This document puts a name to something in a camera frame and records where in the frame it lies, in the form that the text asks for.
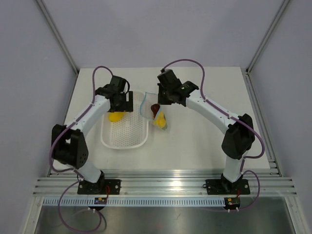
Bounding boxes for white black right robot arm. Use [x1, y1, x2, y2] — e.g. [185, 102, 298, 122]
[157, 68, 255, 194]

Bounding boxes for yellow toy pear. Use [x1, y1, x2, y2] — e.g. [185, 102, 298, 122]
[153, 113, 166, 129]

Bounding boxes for left small circuit board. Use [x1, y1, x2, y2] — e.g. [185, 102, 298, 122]
[94, 197, 107, 205]

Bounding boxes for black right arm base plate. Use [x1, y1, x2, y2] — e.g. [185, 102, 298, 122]
[203, 179, 251, 195]

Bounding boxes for right small circuit board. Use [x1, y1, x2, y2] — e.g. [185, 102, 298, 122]
[224, 197, 241, 212]

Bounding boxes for clear teal-zipper zip bag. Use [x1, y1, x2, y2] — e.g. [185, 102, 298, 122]
[139, 92, 168, 131]

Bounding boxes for aluminium frame post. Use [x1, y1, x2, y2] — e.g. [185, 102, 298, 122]
[35, 0, 79, 77]
[245, 0, 292, 75]

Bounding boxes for right aluminium frame post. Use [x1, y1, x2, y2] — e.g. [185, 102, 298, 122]
[245, 0, 292, 75]

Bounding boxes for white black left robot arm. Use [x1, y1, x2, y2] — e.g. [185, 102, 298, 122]
[49, 76, 134, 195]

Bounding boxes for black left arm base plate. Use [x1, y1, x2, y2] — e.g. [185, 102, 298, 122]
[77, 179, 121, 195]

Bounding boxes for left aluminium frame post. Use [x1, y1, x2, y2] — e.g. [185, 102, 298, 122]
[35, 0, 79, 77]

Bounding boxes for white perforated plastic basket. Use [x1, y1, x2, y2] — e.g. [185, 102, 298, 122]
[100, 91, 148, 150]

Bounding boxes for white slotted cable duct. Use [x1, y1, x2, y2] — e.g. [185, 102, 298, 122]
[43, 197, 225, 207]

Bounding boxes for aluminium mounting rail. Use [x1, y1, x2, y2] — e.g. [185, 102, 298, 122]
[33, 169, 297, 197]

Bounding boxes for small circuit board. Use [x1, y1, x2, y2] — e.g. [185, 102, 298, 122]
[94, 197, 107, 205]
[224, 197, 241, 212]

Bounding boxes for dark red toy fruit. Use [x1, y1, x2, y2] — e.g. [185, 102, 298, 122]
[151, 103, 160, 119]

